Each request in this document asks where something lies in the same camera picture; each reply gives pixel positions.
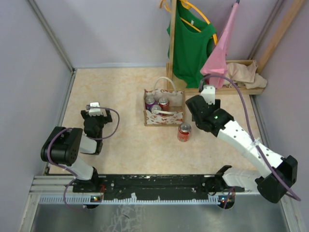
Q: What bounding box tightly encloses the red soda can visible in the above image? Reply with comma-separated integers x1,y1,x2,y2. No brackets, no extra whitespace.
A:
177,122,192,142

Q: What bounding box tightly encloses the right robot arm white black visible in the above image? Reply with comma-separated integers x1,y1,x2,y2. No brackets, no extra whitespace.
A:
185,95,298,203

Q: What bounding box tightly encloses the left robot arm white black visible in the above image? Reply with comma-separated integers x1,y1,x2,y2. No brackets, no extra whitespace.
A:
41,107,116,193

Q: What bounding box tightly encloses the patterned canvas tote bag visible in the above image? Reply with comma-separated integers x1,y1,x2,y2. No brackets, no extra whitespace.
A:
143,76,185,127

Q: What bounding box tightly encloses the red can back middle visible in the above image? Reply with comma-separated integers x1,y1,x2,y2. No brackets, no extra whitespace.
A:
158,97,169,111

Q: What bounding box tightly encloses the pink shirt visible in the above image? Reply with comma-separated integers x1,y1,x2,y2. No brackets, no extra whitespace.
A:
200,0,239,76

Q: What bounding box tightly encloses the beige crumpled cloth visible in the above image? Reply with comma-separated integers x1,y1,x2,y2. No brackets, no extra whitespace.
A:
226,60,267,89

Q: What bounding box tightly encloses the purple can front left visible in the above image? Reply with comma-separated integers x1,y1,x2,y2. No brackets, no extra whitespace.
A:
150,104,162,115

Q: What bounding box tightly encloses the purple can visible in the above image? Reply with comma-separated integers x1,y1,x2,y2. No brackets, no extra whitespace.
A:
144,95,157,110
150,104,162,115

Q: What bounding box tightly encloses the purple can back left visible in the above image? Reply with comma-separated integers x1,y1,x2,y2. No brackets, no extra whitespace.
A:
144,95,157,110

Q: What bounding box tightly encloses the leaning wooden beam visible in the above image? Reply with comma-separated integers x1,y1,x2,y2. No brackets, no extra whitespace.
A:
257,0,306,73

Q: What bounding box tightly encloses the green tank top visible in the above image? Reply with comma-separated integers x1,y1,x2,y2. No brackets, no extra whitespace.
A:
173,1,216,88

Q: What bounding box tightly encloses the yellow clothes hanger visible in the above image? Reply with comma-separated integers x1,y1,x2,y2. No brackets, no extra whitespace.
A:
159,0,218,45

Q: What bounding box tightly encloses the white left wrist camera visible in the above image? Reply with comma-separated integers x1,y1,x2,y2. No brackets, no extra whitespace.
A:
88,102,103,116

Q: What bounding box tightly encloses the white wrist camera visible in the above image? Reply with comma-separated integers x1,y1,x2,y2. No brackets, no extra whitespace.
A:
88,102,103,116
200,85,215,105

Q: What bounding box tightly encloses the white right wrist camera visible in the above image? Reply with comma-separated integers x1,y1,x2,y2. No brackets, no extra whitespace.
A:
200,85,215,105

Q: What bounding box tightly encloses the wooden clothes rack frame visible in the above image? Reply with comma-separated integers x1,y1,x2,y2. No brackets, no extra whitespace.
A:
160,0,265,95

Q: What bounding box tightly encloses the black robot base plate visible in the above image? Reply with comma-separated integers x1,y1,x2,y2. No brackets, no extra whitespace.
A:
72,174,245,201

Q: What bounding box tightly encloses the white slotted cable duct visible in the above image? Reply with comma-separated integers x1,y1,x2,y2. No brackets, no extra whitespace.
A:
38,194,236,205

